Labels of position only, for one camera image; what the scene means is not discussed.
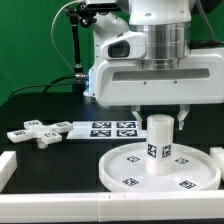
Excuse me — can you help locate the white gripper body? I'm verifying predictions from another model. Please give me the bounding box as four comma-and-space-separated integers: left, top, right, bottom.
94, 48, 224, 106

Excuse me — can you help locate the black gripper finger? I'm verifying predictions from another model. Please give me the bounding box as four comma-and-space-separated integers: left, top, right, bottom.
131, 105, 143, 128
177, 104, 190, 130

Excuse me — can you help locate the white round table top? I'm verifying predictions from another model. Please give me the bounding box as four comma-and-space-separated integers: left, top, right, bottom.
99, 142, 221, 192

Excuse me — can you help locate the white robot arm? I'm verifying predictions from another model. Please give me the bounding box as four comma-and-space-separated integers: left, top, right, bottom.
84, 0, 224, 123

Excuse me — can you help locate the white marker sheet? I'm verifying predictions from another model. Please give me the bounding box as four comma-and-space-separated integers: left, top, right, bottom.
67, 121, 147, 140

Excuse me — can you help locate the white cross-shaped table base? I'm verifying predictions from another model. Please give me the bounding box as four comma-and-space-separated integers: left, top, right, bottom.
7, 120, 73, 149

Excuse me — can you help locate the white left fence block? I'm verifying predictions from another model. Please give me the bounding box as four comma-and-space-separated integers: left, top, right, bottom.
0, 151, 17, 193

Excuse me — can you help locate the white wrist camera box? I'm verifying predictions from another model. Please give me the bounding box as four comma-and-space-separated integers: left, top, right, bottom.
100, 31, 147, 60

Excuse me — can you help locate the black table cable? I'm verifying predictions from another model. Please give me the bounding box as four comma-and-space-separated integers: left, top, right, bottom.
7, 75, 88, 101

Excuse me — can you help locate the overhead camera bar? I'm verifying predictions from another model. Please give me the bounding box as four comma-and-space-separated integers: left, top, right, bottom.
78, 0, 120, 13

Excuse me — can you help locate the grey curved cable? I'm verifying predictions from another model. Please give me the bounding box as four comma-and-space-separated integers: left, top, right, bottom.
50, 0, 83, 73

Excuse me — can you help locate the white front fence rail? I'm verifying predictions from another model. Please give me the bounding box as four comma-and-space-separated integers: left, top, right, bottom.
0, 190, 224, 223

